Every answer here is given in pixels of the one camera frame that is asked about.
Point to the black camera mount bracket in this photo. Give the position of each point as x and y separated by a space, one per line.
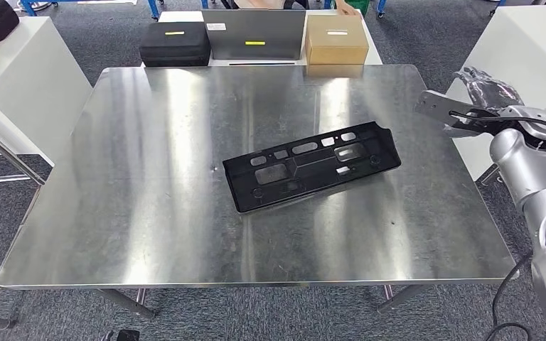
471 126

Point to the white cabinet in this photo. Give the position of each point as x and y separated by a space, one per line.
28 94

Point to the long black plastic part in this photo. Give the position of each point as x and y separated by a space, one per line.
310 183

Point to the black hard case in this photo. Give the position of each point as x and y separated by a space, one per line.
174 47

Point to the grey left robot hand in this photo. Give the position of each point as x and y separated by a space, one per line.
124 336

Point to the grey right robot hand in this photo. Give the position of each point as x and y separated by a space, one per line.
489 91

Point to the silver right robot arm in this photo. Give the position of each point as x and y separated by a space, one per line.
532 188

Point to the grey laptop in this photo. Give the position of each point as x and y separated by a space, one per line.
254 28

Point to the blue metal trolley frame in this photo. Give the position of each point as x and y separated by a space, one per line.
27 5

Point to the stainless steel workbench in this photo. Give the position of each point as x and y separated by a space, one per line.
136 188

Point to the brown cardboard box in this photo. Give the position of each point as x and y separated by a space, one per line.
336 44

